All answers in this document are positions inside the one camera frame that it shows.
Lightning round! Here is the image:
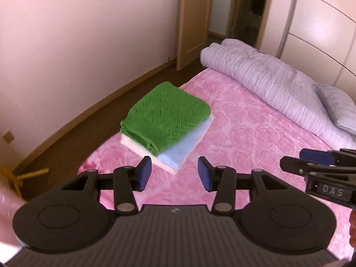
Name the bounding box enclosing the light blue folded garment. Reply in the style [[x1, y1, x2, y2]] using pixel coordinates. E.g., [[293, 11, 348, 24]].
[[154, 116, 213, 168]]

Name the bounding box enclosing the white wardrobe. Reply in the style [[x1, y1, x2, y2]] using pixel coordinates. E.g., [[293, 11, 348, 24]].
[[277, 0, 356, 90]]

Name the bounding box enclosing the person's pink clothing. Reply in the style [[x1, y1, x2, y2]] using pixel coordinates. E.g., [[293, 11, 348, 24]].
[[0, 183, 27, 258]]

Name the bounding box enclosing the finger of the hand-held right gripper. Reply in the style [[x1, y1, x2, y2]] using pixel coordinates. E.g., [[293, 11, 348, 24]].
[[300, 148, 356, 165], [280, 156, 338, 177]]

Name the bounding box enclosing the dark hanging garment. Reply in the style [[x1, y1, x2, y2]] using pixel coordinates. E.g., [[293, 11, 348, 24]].
[[251, 0, 269, 16]]

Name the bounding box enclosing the wooden door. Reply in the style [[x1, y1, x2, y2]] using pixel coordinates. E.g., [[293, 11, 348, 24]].
[[176, 0, 215, 72]]

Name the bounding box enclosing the rolled lilac duvet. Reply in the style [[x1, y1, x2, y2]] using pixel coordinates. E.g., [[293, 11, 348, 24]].
[[200, 38, 356, 151]]

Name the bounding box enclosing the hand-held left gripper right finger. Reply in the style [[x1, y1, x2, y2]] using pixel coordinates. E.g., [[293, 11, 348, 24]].
[[197, 156, 290, 215]]

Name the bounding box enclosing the grey pillow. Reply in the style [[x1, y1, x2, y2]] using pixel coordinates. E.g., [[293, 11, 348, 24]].
[[314, 83, 356, 136]]

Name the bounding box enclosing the wooden stool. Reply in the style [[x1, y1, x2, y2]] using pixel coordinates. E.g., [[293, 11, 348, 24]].
[[0, 166, 49, 201]]

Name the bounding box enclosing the white folded garment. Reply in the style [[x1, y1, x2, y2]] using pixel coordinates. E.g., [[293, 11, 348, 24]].
[[120, 113, 215, 176]]

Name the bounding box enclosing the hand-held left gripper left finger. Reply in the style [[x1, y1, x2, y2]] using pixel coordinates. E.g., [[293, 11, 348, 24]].
[[63, 156, 152, 215]]

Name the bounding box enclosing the pink floral blanket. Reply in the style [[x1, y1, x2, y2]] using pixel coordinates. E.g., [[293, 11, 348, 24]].
[[77, 68, 354, 260]]

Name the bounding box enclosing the green towel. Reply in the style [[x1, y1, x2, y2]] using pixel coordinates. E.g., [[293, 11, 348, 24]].
[[120, 82, 211, 157]]

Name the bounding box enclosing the person's right hand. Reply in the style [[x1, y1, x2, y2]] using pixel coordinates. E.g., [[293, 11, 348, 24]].
[[348, 210, 356, 248]]

